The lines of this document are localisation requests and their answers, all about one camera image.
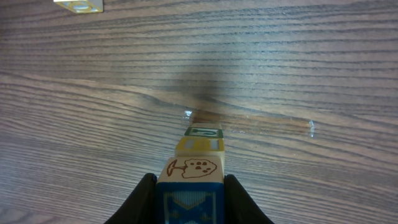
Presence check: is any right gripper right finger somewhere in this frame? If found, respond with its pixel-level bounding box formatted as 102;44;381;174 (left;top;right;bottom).
224;174;274;224

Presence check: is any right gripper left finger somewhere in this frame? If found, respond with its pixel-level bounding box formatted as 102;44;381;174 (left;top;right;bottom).
104;173;157;224

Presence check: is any blue letter X block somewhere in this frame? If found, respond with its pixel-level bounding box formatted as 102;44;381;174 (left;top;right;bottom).
155;156;225;224

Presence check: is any white block green number side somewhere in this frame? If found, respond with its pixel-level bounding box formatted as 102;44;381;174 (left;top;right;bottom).
175;136;225;169

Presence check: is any wooden block airplane drawing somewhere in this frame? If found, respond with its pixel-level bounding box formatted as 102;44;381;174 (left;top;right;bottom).
184;123;223;139

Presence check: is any yellow top block near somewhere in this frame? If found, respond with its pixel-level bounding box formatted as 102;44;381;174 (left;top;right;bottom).
53;0;104;14

